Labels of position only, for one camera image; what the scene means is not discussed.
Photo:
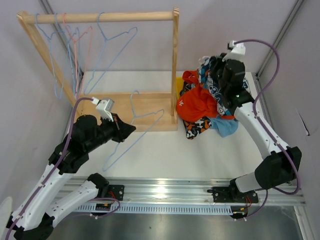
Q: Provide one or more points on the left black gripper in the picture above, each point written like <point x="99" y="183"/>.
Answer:
<point x="122" y="130"/>

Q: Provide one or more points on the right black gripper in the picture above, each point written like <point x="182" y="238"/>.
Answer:
<point x="217" y="64"/>

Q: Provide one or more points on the blue orange patterned shorts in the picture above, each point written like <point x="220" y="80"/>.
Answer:
<point x="215" y="85"/>

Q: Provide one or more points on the bright orange shorts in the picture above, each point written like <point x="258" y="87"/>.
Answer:
<point x="197" y="102"/>

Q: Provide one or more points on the light blue shorts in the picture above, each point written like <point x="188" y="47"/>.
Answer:
<point x="225" y="127"/>

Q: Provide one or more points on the orange black camouflage shorts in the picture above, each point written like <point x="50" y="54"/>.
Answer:
<point x="192" y="129"/>

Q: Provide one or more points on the pink wire hanger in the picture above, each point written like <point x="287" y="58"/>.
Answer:
<point x="81" y="59"/>

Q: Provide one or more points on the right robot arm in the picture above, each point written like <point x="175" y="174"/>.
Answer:
<point x="280" y="162"/>

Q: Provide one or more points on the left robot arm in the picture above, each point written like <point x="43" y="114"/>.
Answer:
<point x="39" y="214"/>

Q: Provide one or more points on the yellow plastic tray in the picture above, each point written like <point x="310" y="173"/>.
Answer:
<point x="179" y="84"/>

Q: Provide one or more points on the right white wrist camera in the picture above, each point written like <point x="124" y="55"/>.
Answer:
<point x="236" y="51"/>

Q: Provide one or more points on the aluminium mounting rail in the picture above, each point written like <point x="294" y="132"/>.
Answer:
<point x="190" y="196"/>

